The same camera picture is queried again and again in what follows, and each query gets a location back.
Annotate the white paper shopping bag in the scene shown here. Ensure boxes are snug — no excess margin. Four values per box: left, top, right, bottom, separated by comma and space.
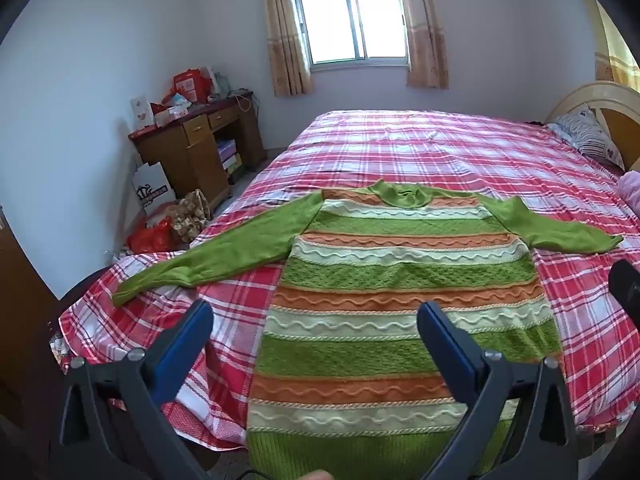
132, 161, 177, 217

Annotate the red plastic bag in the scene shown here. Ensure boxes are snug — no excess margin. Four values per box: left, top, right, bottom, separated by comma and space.
127, 217, 176, 255

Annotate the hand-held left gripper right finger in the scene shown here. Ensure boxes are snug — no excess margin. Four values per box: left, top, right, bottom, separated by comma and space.
416, 302, 578, 480

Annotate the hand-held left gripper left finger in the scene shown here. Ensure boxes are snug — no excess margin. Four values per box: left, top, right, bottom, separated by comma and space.
60, 300, 216, 480

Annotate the red gift box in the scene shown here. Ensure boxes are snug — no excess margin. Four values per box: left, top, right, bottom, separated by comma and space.
172, 67, 211, 103

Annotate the brown patterned bag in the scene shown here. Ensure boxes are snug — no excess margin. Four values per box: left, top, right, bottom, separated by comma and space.
170, 189, 213, 243

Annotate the stack of coloured boxes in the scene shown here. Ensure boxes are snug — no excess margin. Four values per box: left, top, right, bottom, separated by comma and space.
217, 139, 244, 177

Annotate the yellow patterned curtain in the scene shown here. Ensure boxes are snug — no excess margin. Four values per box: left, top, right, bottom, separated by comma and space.
594, 0, 640, 92

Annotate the light wooden headboard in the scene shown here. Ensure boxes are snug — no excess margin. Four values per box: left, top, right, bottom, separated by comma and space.
544, 81, 640, 171

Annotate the striped printed pillow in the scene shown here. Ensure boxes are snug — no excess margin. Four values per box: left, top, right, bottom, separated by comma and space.
550, 107, 626, 171

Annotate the brown wooden wardrobe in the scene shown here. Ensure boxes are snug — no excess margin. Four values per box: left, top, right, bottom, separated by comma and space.
0, 205, 61, 411

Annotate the white greeting card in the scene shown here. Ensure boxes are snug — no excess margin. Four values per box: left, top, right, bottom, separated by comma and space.
130, 96, 155, 130

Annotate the beige patterned curtain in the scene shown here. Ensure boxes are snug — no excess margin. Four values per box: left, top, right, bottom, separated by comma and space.
261, 0, 316, 97
397, 0, 449, 90

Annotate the sliding glass window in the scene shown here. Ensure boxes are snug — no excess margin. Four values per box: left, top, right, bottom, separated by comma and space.
291, 0, 408, 67

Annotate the bed with red plaid sheet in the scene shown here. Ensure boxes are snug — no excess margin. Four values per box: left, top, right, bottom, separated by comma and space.
50, 107, 640, 461

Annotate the green orange striped knit sweater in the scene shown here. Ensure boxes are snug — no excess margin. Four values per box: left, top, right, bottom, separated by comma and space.
111, 180, 625, 480

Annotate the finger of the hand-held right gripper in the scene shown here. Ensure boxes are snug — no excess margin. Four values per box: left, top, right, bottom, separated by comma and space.
607, 259, 640, 332

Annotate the brown wooden desk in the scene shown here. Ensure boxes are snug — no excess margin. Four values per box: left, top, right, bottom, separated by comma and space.
127, 91, 266, 211

